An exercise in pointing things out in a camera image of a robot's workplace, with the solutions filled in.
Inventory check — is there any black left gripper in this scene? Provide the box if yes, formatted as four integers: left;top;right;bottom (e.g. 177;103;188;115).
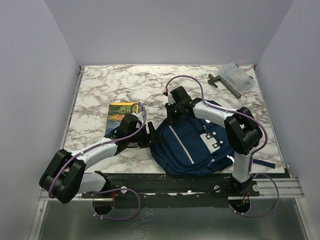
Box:
127;121;164;148

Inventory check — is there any navy blue student backpack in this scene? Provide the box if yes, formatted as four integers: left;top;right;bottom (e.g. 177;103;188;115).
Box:
149;99;276;177

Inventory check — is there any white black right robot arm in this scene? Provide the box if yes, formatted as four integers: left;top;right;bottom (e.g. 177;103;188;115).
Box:
163;86;265;196

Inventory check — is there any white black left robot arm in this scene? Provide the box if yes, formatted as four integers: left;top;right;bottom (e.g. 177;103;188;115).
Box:
39;113;164;204

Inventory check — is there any Animal Farm book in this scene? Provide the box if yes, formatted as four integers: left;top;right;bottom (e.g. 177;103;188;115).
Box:
105;105;139;135

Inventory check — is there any clear plastic organizer box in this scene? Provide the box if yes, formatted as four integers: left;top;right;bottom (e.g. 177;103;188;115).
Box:
217;63;255;95

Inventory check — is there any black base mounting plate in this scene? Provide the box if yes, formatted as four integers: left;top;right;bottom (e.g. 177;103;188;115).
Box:
72;171;259;208

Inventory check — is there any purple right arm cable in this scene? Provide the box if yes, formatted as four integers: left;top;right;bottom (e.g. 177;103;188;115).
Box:
164;75;280;219

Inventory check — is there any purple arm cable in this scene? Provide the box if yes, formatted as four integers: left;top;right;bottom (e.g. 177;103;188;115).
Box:
47;102;148;222
164;75;280;219

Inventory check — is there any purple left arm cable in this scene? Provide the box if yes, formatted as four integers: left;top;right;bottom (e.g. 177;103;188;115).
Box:
47;102;148;222

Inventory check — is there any dark metal T-handle tool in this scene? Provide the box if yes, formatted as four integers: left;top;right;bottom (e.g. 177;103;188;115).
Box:
207;73;242;98

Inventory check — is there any aluminium extrusion rail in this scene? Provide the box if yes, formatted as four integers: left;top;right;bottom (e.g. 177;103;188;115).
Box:
38;180;92;201

